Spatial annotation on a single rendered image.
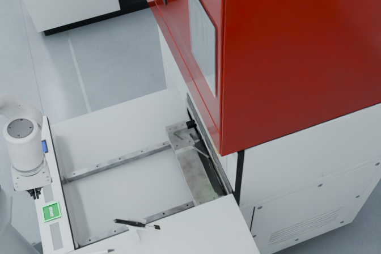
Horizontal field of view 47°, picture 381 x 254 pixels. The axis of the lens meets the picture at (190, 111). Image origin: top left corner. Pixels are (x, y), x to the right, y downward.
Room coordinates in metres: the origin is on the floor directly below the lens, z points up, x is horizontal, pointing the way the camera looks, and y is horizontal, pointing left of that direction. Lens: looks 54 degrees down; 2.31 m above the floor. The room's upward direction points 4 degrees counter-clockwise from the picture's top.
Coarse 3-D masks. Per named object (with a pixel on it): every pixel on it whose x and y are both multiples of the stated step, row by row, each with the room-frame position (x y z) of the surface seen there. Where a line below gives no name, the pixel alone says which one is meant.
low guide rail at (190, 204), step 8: (216, 192) 0.69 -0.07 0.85; (176, 208) 0.64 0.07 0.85; (184, 208) 0.64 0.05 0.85; (152, 216) 0.62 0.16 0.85; (160, 216) 0.61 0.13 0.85; (168, 216) 0.62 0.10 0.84; (104, 232) 0.57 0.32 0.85; (112, 232) 0.57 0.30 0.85; (120, 232) 0.57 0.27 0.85; (88, 240) 0.55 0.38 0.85; (96, 240) 0.54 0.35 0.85
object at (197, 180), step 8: (184, 136) 0.92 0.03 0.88; (184, 152) 0.85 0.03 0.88; (192, 152) 0.84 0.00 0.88; (184, 160) 0.81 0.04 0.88; (192, 160) 0.81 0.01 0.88; (200, 160) 0.80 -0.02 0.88; (184, 168) 0.78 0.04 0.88; (192, 168) 0.77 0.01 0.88; (200, 168) 0.77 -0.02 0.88; (184, 176) 0.74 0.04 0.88; (192, 176) 0.74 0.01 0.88; (200, 176) 0.74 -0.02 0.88; (192, 184) 0.71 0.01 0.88; (200, 184) 0.71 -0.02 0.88; (208, 184) 0.71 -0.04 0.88; (192, 192) 0.68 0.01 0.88; (200, 192) 0.68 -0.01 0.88; (208, 192) 0.68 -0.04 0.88
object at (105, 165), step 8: (192, 136) 0.93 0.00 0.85; (160, 144) 0.91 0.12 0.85; (168, 144) 0.90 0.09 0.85; (136, 152) 0.88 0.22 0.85; (144, 152) 0.88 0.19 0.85; (152, 152) 0.88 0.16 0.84; (112, 160) 0.85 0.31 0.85; (120, 160) 0.85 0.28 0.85; (128, 160) 0.85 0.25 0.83; (88, 168) 0.82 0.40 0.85; (96, 168) 0.82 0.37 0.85; (104, 168) 0.83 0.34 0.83; (72, 176) 0.79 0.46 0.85; (80, 176) 0.80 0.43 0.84
